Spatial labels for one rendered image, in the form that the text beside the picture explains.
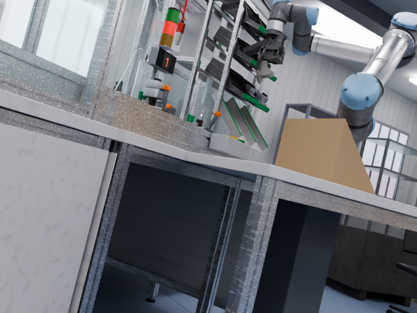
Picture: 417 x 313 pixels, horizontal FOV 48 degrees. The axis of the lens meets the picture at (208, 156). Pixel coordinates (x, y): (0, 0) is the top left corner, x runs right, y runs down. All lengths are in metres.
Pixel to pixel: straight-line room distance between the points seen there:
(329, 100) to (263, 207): 6.09
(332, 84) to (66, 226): 6.33
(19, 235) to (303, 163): 0.89
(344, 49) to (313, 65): 4.95
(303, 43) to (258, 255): 1.12
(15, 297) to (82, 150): 0.34
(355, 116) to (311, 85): 5.32
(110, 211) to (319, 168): 0.65
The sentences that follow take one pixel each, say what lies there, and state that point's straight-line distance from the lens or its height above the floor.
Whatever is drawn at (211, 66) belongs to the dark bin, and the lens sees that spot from 2.27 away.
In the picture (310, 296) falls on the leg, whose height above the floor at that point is 0.50.
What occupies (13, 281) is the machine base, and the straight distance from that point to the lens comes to 1.07.
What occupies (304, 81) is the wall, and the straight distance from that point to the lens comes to 6.81.
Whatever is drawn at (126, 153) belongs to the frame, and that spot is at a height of 0.81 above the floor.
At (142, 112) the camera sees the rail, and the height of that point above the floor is 0.93.
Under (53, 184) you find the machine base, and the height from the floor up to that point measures 0.70.
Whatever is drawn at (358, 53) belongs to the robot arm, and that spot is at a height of 1.43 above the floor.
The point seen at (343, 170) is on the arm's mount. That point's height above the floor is 0.91.
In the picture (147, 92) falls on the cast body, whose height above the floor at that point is 1.04.
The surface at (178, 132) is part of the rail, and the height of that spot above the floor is 0.92.
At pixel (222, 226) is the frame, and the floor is 0.63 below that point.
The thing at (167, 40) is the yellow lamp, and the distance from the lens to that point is 1.88.
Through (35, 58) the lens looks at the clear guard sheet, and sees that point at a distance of 1.03.
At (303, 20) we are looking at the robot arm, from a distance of 1.97.
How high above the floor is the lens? 0.79
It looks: 3 degrees up
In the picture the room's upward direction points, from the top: 14 degrees clockwise
